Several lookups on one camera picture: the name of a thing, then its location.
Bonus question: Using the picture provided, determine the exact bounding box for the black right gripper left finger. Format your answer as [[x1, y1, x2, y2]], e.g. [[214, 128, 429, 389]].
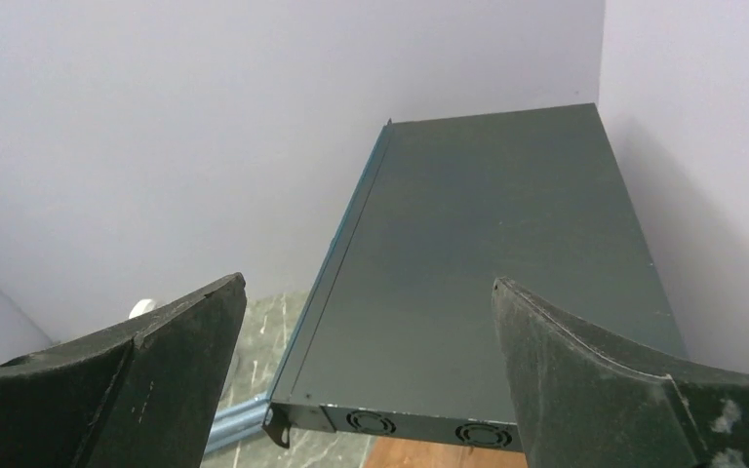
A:
[[0, 273, 247, 467]]

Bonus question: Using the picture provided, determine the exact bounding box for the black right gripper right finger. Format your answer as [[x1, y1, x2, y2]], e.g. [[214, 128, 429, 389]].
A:
[[492, 278, 749, 467]]

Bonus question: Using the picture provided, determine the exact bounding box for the light blue music stand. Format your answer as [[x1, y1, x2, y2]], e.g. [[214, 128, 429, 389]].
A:
[[204, 393, 269, 454]]

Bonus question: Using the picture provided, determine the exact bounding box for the white metronome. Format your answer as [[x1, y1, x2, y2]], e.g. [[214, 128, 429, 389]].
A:
[[128, 298, 162, 320]]

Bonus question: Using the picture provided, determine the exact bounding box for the dark green metal rack unit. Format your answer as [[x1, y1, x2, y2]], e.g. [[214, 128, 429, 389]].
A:
[[263, 103, 686, 451]]

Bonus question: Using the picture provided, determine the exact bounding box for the wooden board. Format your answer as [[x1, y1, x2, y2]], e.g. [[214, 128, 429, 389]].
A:
[[364, 438, 528, 468]]

